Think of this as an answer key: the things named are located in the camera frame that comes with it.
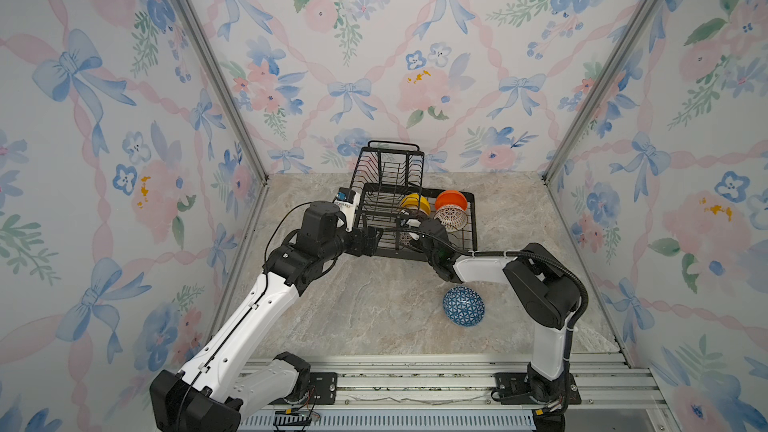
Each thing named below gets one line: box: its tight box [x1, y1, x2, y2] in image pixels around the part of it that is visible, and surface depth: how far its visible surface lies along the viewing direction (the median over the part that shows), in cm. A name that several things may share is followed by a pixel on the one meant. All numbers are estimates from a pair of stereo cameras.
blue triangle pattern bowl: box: [442, 286, 485, 327], surface depth 87 cm
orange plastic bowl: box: [435, 190, 468, 211], surface depth 105 cm
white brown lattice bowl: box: [433, 204, 468, 233], surface depth 105 cm
